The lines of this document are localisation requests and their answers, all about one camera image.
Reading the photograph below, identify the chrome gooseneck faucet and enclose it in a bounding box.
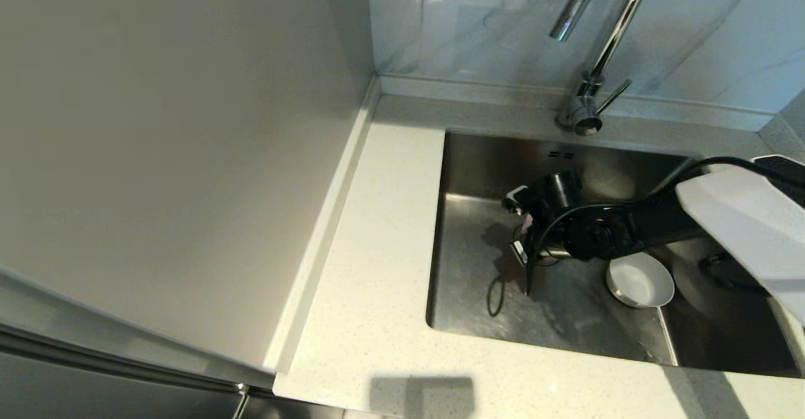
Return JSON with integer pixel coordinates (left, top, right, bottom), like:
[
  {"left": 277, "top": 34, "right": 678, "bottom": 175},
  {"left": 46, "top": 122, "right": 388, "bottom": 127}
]
[{"left": 548, "top": 0, "right": 656, "bottom": 137}]

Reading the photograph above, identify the pale round bowl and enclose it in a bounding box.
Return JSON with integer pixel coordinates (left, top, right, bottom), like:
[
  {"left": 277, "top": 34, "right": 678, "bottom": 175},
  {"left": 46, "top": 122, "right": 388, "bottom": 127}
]
[{"left": 606, "top": 252, "right": 675, "bottom": 309}]

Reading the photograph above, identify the stainless steel sink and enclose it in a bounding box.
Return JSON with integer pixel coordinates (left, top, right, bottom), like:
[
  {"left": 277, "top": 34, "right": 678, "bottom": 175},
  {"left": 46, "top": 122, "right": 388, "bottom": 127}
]
[{"left": 426, "top": 128, "right": 802, "bottom": 379}]

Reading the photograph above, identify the grey under-counter cabinet front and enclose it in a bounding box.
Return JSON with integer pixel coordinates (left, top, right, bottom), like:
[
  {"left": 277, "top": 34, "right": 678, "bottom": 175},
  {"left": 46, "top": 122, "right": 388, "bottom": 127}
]
[{"left": 248, "top": 389, "right": 378, "bottom": 419}]

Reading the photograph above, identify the tall grey cabinet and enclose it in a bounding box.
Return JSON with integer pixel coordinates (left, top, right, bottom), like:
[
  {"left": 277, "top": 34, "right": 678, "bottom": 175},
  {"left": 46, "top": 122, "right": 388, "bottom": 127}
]
[{"left": 0, "top": 0, "right": 382, "bottom": 419}]

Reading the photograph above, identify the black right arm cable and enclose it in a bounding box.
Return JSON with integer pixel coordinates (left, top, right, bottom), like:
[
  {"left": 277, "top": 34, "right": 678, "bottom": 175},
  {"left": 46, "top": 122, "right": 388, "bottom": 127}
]
[{"left": 523, "top": 202, "right": 608, "bottom": 297}]

